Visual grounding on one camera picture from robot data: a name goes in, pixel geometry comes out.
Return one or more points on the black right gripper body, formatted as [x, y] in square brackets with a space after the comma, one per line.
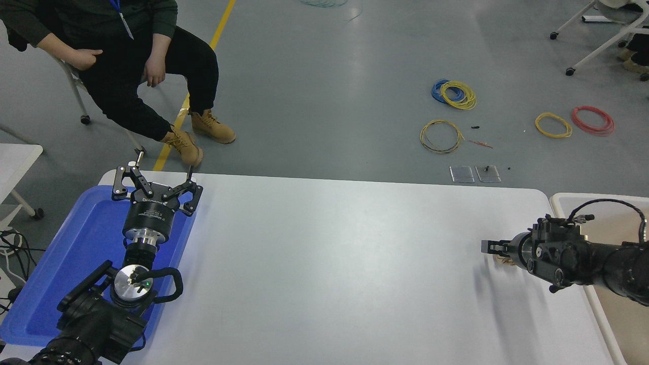
[513, 251]

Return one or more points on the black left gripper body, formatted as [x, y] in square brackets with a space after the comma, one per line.
[151, 215]

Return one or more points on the tan paper ball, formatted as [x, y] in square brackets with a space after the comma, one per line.
[504, 260]

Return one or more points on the person's right forearm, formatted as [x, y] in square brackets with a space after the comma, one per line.
[53, 45]

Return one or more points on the person's left forearm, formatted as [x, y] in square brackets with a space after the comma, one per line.
[162, 45]

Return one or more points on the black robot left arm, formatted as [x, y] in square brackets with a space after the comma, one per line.
[91, 324]

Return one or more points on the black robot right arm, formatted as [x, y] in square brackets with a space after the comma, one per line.
[598, 261]

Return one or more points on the person's left hand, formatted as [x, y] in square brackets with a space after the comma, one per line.
[154, 71]

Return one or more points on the person's right hand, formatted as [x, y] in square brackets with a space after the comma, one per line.
[83, 58]

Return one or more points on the tan work boot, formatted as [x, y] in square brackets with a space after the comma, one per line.
[213, 126]
[185, 147]

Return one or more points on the clear plastic plate with screw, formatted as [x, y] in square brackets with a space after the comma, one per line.
[488, 174]

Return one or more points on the blue plastic tray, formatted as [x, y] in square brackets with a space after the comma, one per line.
[76, 253]

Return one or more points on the grey wheeled chair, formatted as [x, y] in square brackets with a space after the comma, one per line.
[78, 94]

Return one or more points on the seated person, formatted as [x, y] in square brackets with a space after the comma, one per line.
[121, 76]

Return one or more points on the white side table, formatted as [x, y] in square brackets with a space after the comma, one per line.
[15, 162]

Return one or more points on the large pale bin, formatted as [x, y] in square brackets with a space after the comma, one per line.
[618, 324]

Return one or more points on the white wheeled chair frame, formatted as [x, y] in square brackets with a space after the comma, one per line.
[601, 48]

